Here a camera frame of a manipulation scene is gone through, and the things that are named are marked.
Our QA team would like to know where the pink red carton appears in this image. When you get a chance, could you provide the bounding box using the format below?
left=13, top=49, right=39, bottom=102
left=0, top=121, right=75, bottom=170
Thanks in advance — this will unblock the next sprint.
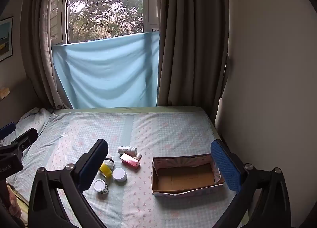
left=120, top=154, right=141, bottom=168

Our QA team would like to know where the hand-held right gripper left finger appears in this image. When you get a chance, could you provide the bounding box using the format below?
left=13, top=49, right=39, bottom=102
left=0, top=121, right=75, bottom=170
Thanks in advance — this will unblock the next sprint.
left=27, top=139, right=109, bottom=228

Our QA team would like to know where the small white and black jar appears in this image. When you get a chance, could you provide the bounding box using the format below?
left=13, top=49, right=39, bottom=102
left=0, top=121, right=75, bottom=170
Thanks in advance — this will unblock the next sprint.
left=94, top=179, right=109, bottom=194

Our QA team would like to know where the person's left hand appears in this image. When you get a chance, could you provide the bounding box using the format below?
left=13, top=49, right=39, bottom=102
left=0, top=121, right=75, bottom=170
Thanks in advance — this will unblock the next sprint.
left=6, top=186, right=23, bottom=218

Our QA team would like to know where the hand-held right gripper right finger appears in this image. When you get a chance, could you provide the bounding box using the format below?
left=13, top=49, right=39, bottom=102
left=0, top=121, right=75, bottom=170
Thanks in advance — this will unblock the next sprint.
left=210, top=139, right=291, bottom=228

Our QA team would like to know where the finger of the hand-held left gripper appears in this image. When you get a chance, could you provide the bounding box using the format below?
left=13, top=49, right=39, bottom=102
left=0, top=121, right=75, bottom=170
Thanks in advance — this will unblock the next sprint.
left=5, top=128, right=38, bottom=159
left=0, top=122, right=16, bottom=139

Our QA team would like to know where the grey brown curtain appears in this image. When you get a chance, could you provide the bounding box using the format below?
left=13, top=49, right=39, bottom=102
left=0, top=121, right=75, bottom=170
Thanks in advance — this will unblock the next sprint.
left=144, top=0, right=229, bottom=119
left=21, top=0, right=72, bottom=109

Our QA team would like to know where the bed with checked floral sheet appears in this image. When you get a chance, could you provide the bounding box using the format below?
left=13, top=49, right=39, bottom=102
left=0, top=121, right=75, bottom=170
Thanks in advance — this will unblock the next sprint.
left=0, top=106, right=248, bottom=228

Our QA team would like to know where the window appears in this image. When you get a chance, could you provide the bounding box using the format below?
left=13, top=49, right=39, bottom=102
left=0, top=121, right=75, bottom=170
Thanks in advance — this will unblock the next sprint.
left=51, top=0, right=159, bottom=45

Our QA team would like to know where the white pill bottle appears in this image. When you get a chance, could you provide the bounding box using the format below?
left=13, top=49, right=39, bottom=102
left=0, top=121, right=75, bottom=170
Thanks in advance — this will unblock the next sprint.
left=118, top=145, right=137, bottom=156

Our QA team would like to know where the cardboard box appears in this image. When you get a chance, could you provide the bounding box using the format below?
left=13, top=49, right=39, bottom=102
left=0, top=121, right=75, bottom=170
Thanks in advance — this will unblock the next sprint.
left=151, top=154, right=225, bottom=197

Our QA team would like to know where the green jar with white lid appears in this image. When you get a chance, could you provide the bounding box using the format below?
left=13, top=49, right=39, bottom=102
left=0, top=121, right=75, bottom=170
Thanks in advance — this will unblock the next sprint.
left=112, top=168, right=128, bottom=182

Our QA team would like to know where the light blue cloth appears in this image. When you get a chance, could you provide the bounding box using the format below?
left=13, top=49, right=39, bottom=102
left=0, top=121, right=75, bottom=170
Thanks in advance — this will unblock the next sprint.
left=52, top=31, right=160, bottom=109

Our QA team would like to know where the framed wall picture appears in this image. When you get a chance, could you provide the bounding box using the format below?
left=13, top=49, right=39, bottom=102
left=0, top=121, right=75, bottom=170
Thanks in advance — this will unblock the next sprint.
left=0, top=16, right=14, bottom=63

